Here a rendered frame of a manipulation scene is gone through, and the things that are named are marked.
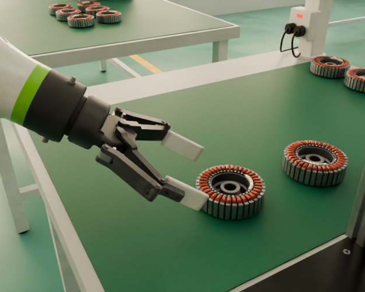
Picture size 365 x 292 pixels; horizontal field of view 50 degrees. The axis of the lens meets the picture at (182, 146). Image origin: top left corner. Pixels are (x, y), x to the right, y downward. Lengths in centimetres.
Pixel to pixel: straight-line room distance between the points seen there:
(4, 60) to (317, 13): 100
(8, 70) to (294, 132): 59
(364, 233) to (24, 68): 50
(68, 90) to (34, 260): 120
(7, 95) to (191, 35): 118
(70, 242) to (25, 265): 108
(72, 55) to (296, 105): 82
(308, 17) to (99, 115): 90
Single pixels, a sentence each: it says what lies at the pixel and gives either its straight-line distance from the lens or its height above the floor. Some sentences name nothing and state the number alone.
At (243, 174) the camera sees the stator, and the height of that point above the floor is 78.
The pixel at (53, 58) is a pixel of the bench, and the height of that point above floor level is 73.
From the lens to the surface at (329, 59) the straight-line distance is 130.
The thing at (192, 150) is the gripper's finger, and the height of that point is 81.
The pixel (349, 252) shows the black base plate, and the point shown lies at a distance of 59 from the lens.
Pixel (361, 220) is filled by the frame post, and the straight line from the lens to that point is 59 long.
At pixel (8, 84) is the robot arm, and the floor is 97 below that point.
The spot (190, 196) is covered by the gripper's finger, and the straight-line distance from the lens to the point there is 56.
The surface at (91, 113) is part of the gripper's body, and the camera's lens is 56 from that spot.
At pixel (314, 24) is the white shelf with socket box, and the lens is 134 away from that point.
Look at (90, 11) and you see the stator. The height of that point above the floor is 78.
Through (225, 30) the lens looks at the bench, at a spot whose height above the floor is 74.
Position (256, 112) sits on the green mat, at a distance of 97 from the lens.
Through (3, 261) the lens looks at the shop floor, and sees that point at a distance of 173.
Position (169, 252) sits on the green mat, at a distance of 57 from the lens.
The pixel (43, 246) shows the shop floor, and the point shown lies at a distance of 174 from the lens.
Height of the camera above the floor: 116
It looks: 30 degrees down
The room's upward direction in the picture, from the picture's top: straight up
